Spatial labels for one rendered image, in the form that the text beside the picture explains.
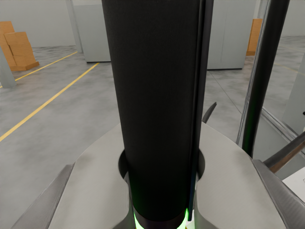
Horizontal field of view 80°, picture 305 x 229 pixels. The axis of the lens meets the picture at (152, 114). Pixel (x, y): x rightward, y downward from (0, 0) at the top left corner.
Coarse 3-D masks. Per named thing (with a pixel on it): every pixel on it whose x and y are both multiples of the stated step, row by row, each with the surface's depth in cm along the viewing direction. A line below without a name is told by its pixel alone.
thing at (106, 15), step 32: (128, 0) 5; (160, 0) 5; (192, 0) 5; (128, 32) 5; (160, 32) 5; (192, 32) 6; (128, 64) 6; (160, 64) 6; (192, 64) 6; (128, 96) 7; (160, 96) 6; (192, 96) 7; (128, 128) 7; (160, 128) 7; (128, 160) 9; (160, 160) 8; (160, 192) 9
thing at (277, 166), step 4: (300, 144) 26; (304, 144) 26; (296, 148) 26; (300, 148) 26; (292, 152) 25; (296, 152) 25; (288, 156) 24; (292, 156) 25; (280, 160) 24; (284, 160) 24; (288, 160) 24; (276, 164) 23; (280, 164) 23; (284, 164) 24; (272, 168) 23; (276, 168) 23; (280, 168) 23; (276, 172) 23
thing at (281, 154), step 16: (272, 0) 10; (288, 0) 10; (272, 16) 11; (272, 32) 11; (272, 48) 11; (272, 64) 12; (256, 80) 13; (256, 96) 13; (256, 112) 14; (256, 128) 15; (304, 128) 30; (288, 144) 25; (272, 160) 22
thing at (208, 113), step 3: (216, 102) 41; (213, 105) 41; (210, 108) 43; (213, 108) 40; (207, 111) 45; (210, 111) 41; (207, 114) 42; (210, 114) 40; (204, 117) 46; (207, 117) 41; (204, 120) 42
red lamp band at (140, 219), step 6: (186, 204) 11; (186, 210) 11; (138, 216) 10; (180, 216) 10; (138, 222) 11; (144, 222) 10; (150, 222) 10; (156, 222) 10; (162, 222) 10; (168, 222) 10; (174, 222) 10; (180, 222) 10; (144, 228) 10; (150, 228) 10; (156, 228) 10; (162, 228) 10; (168, 228) 10; (174, 228) 10
